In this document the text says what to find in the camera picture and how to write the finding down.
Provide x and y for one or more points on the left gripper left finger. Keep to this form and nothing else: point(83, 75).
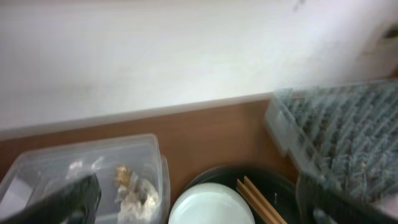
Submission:
point(76, 202)

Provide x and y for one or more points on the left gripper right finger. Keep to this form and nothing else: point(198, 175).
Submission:
point(313, 193)

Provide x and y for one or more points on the gold snack wrapper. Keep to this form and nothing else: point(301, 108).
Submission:
point(123, 176)

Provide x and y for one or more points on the white tissue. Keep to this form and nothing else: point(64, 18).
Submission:
point(139, 202)

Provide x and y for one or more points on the grey plate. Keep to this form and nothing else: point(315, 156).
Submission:
point(210, 203)

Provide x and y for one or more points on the grey dishwasher rack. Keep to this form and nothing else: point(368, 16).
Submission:
point(346, 135)

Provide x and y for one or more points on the round black serving tray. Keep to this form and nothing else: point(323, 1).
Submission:
point(278, 190)

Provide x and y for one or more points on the clear plastic bin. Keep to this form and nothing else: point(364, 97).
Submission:
point(35, 174)

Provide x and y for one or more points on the left wooden chopstick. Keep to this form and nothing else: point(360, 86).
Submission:
point(255, 204)

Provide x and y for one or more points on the wooden chopstick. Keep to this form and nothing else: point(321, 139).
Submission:
point(255, 204)
point(263, 203)

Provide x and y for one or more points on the right wooden chopstick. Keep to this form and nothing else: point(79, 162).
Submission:
point(263, 203)

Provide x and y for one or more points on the clear bin lid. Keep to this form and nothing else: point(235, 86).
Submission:
point(166, 190)

